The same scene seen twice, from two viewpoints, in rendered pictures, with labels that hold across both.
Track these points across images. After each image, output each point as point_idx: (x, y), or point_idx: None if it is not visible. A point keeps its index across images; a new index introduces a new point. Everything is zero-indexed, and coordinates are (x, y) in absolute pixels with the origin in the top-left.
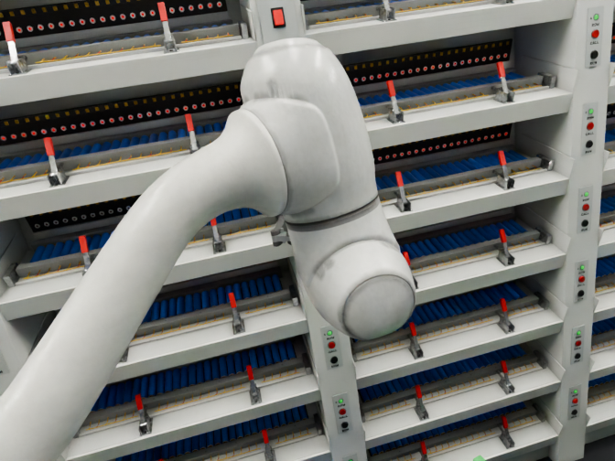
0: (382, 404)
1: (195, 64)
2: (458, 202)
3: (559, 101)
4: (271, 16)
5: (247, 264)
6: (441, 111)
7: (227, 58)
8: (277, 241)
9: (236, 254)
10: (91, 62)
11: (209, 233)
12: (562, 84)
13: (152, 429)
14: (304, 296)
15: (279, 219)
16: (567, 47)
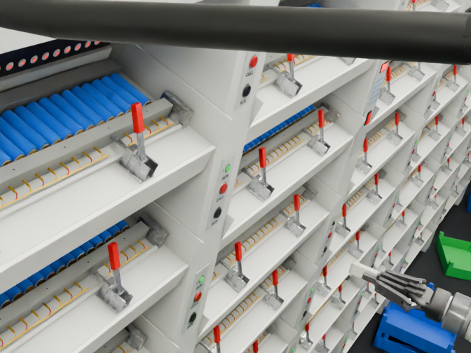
0: None
1: (328, 160)
2: (364, 221)
3: (410, 138)
4: (366, 117)
5: (282, 312)
6: (373, 154)
7: (338, 152)
8: (411, 308)
9: (285, 306)
10: (287, 171)
11: (254, 289)
12: (408, 122)
13: None
14: (294, 326)
15: (386, 287)
16: (420, 99)
